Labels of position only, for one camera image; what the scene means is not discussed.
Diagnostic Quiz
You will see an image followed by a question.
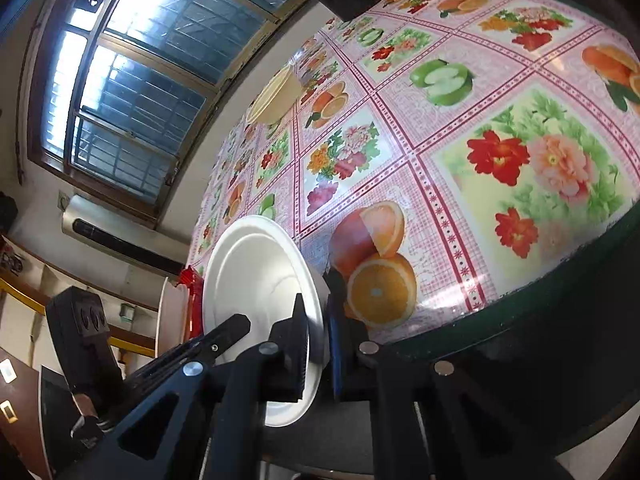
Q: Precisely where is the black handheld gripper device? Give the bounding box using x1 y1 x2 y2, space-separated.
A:
46 286 250 479

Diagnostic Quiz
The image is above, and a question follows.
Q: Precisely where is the floral fruit pattern tablecloth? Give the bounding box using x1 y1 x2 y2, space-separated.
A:
189 0 639 342

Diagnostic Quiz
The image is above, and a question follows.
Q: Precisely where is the red plastic object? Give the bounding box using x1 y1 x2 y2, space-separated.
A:
179 266 204 340

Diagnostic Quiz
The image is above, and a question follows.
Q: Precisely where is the white air conditioner unit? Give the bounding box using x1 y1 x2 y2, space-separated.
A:
62 195 189 276

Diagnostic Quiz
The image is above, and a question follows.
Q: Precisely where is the beige ribbed plastic bowl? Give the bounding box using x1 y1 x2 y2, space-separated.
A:
246 65 303 125

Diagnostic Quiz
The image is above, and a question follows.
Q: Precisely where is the large white paper bowl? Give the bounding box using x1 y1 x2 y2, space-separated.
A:
203 214 330 428

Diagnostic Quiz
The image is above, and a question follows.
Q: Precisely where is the large barred window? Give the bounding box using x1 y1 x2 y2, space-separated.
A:
21 0 308 224

